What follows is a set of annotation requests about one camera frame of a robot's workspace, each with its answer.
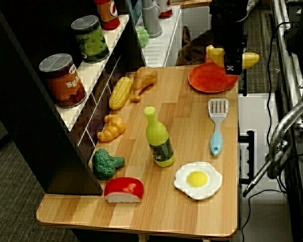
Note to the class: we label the light green toy lettuce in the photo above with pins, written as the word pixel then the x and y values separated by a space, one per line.
pixel 142 36

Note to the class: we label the aluminium frame rail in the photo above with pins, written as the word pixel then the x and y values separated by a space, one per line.
pixel 285 50

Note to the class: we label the metal screw clamp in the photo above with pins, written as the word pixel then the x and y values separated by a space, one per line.
pixel 280 136

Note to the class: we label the red white toy can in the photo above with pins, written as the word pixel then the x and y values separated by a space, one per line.
pixel 165 10

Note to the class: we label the green vegetable can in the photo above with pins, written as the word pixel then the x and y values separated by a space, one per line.
pixel 91 39

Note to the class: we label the red round plate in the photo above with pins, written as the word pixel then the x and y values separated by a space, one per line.
pixel 209 79

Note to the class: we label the toy chicken drumstick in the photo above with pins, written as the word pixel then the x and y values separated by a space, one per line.
pixel 144 78

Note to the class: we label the toy fried egg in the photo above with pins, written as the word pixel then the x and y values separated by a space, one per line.
pixel 198 180

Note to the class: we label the yellow toy banana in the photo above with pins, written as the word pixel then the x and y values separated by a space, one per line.
pixel 215 56

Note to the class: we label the orange toy croissant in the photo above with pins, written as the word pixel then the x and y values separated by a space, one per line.
pixel 112 127

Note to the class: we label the brown beans can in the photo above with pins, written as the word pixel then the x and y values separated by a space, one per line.
pixel 63 82

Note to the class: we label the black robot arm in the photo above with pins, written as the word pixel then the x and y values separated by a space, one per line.
pixel 226 12

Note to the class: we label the red toy tuna sushi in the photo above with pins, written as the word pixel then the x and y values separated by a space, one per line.
pixel 123 189

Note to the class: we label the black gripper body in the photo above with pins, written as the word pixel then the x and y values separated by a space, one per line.
pixel 229 40

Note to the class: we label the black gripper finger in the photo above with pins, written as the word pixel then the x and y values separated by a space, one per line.
pixel 232 66

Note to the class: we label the brown cloth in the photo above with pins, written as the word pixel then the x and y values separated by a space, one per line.
pixel 192 50

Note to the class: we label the white toy sink counter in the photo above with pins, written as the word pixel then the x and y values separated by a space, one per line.
pixel 156 53

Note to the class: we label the green toy oil bottle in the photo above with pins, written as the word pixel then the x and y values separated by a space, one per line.
pixel 159 141

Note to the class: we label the yellow toy corn cob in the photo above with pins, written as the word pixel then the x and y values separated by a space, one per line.
pixel 120 93

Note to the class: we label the red soup can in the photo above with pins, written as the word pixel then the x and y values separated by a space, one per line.
pixel 107 12

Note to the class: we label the green toy broccoli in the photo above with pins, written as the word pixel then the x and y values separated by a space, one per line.
pixel 103 164

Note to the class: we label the black toy kitchen shelf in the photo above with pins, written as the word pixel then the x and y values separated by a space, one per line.
pixel 27 126

